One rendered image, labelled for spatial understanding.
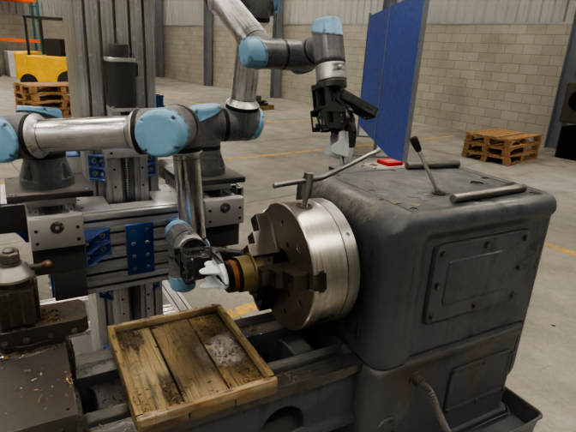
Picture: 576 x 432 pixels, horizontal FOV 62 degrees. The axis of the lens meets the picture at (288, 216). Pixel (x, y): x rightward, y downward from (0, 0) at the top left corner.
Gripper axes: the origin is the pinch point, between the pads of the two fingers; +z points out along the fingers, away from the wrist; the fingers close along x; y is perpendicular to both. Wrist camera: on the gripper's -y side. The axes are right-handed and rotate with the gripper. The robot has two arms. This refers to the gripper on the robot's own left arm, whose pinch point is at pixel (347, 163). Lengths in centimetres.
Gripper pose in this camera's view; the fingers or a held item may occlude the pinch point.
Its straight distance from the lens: 120.6
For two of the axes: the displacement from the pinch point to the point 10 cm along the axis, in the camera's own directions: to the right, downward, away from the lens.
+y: -8.8, 1.1, -4.6
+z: 1.0, 9.9, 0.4
